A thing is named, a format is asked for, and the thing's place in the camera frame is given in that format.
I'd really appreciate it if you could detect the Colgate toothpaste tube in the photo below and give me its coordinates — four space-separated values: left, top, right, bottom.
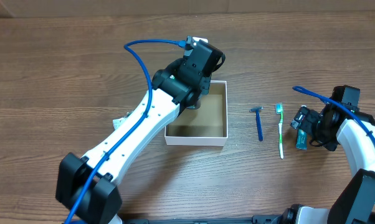
296 129 307 150

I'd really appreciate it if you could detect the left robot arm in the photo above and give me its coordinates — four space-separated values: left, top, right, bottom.
55 56 225 223

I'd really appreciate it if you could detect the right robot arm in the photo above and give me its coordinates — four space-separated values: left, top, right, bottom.
280 104 375 223

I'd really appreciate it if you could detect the green white toothbrush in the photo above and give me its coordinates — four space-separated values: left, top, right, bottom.
275 103 284 159

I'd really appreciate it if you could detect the open cardboard box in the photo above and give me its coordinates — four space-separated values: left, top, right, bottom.
164 80 229 147

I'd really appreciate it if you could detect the blue disposable razor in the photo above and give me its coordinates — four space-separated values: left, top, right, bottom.
249 106 263 141

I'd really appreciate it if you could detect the green white packet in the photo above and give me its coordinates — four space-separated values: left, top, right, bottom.
112 112 130 130

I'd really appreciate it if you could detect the left blue cable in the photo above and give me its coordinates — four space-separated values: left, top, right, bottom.
64 39 188 224

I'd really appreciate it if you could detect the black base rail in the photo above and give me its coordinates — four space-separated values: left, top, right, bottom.
122 215 282 224

